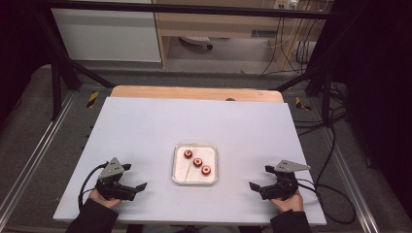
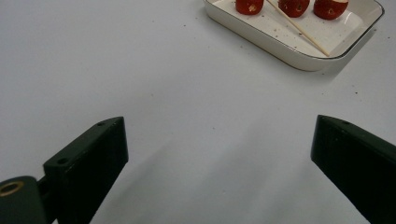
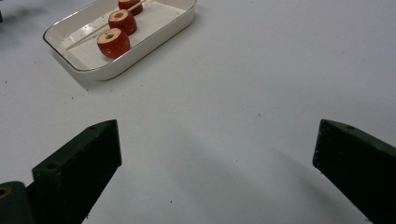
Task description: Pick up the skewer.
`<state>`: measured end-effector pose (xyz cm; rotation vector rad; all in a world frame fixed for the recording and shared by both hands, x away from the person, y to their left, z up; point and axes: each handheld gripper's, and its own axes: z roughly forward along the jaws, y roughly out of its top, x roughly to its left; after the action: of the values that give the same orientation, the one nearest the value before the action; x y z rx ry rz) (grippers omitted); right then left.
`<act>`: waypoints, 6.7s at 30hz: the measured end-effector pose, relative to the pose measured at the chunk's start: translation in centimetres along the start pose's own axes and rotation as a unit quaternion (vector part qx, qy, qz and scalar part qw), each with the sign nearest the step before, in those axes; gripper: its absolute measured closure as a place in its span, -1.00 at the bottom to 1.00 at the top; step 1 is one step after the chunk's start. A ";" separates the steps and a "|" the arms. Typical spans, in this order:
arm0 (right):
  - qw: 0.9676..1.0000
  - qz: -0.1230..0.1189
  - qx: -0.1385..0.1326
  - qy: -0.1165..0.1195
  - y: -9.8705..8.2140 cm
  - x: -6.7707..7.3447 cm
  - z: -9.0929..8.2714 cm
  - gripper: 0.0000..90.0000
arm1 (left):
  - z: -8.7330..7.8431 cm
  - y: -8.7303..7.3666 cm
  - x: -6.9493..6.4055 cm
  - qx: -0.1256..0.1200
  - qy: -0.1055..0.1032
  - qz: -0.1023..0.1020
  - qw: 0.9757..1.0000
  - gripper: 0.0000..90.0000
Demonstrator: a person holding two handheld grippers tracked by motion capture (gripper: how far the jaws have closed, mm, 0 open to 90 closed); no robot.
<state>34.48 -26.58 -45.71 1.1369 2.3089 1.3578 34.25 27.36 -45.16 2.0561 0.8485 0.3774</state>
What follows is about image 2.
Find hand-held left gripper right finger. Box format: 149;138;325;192
310;114;396;224

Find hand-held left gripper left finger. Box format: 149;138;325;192
43;116;129;224

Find red hawthorn fruit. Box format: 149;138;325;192
313;0;349;21
277;0;311;19
235;0;265;16

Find white rectangular ceramic plate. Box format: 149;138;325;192
203;0;386;73

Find thin wooden skewer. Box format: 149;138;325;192
265;0;331;58

